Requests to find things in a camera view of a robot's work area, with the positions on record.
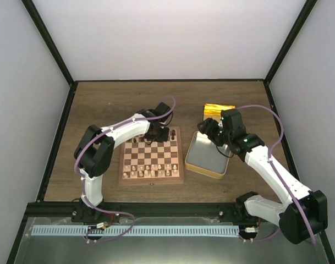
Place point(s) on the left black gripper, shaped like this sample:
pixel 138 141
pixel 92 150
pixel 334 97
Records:
pixel 162 138

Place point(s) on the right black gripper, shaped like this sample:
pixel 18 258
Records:
pixel 208 129

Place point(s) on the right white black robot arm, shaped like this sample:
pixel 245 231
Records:
pixel 301 213

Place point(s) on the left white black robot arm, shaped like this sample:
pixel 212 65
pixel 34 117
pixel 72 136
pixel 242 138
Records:
pixel 94 152

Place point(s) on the wooden chess board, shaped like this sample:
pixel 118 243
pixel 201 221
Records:
pixel 145 153

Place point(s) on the row of white chess pieces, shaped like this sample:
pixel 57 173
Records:
pixel 151 171

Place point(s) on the gold tin lid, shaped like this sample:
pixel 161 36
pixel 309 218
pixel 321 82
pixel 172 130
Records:
pixel 213 111

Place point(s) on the gold tin box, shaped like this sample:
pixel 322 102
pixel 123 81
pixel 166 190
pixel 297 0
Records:
pixel 205 158

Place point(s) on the black aluminium front rail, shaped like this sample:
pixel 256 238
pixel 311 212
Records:
pixel 138 209

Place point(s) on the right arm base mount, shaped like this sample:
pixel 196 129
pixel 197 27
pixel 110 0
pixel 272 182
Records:
pixel 235 213

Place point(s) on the black enclosure frame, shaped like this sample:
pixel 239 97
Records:
pixel 40 25

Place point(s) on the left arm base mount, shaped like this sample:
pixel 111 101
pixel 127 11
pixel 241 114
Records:
pixel 83 213

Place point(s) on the light blue slotted cable duct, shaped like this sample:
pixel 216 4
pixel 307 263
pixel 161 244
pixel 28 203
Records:
pixel 138 231

